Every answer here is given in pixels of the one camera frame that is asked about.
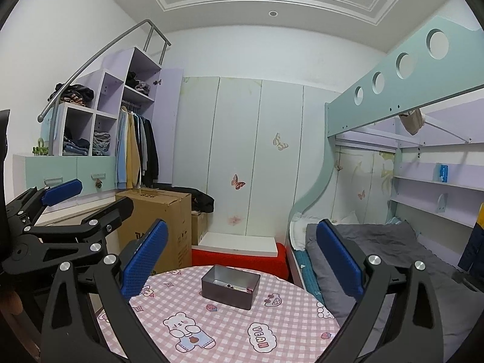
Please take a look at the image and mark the teal bed sheet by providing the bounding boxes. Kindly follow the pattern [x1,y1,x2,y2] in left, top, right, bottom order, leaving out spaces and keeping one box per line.
[293,251,326,303]

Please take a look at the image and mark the dark clothes pile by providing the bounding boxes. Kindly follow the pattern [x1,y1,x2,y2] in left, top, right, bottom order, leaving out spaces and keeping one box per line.
[47,82,95,108]

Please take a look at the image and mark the white board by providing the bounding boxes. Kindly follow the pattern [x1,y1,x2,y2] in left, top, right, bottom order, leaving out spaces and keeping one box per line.
[197,232,278,255]

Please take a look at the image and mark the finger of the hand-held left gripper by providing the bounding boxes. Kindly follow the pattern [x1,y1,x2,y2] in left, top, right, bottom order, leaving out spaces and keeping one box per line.
[5,178,83,231]
[23,198,135,254]

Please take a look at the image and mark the navy and yellow jacket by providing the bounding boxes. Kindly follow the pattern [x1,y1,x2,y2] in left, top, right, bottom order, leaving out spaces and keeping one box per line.
[457,202,484,273]

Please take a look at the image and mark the yellow hanging garment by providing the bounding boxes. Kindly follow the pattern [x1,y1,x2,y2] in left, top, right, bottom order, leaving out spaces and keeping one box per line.
[126,111,142,190]

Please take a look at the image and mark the white wardrobe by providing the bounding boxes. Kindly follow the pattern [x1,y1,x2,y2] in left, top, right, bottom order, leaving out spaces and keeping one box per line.
[172,76,341,243]

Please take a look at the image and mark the cream cabinet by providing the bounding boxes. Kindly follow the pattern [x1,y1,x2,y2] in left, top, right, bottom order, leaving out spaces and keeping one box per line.
[34,193,118,235]

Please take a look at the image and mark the teal drawer cabinet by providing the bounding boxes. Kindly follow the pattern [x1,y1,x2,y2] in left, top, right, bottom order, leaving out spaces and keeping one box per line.
[13,153,118,197]

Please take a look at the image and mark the black and grey folded clothes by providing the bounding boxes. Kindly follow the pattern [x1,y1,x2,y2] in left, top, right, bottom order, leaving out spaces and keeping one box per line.
[126,71,151,95]

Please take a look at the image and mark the large cardboard box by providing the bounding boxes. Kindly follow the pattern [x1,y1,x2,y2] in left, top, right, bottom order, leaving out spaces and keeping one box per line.
[115,189,193,275]

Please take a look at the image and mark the grey quilt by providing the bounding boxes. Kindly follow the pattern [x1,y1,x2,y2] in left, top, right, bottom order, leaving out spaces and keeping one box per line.
[304,219,484,352]

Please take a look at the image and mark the metal handrail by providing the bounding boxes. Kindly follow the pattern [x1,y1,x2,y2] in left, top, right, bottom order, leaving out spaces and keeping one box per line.
[38,19,171,155]

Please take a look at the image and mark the beige hanging cloth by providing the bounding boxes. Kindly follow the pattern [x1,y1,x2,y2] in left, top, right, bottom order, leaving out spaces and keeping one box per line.
[400,108,426,136]

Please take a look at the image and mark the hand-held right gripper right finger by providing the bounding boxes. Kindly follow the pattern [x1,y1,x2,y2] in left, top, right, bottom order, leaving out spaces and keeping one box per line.
[316,218,450,363]

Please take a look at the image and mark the grey metal tin box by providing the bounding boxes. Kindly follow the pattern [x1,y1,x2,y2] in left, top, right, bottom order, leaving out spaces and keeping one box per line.
[200,265,261,311]

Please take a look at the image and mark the black hanging jacket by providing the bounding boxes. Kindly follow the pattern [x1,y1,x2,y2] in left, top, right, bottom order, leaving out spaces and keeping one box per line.
[142,119,159,188]

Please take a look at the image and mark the teal bunk bed frame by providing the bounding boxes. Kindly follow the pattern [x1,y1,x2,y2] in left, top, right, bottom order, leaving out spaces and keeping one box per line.
[285,8,484,292]

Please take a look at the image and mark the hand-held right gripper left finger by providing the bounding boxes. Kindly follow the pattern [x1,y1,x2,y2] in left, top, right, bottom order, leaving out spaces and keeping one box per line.
[40,218,169,363]

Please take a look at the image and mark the purple shelf unit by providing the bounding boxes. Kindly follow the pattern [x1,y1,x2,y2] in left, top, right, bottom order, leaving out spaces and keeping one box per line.
[40,47,184,190]

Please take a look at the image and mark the person's left forearm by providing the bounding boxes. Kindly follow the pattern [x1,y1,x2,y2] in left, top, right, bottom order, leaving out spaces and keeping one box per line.
[0,310,41,363]

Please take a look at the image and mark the purple wall shelves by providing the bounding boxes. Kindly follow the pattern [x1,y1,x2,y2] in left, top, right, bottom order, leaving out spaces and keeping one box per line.
[389,151,484,227]

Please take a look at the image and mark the red ottoman white top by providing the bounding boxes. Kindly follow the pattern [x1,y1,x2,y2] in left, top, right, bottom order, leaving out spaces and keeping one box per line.
[191,243,289,280]

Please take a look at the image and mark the white pillow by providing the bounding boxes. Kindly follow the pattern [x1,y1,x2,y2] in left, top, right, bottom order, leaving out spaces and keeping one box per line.
[291,212,360,252]

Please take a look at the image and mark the folded grey-blue jeans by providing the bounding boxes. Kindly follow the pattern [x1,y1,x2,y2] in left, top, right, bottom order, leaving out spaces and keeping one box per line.
[92,130,112,156]

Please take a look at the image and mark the black bag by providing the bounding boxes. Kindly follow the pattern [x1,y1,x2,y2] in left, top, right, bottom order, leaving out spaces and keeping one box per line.
[166,186,215,214]

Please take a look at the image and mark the pink checkered tablecloth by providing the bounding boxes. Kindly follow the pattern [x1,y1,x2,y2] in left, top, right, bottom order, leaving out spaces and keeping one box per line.
[96,265,341,363]

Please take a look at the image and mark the folded dark blue clothes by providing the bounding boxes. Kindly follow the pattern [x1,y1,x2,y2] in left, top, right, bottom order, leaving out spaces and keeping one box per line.
[62,129,90,155]

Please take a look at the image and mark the small cardboard box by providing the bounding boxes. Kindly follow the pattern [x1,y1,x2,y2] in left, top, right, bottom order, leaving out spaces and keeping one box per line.
[191,212,208,246]

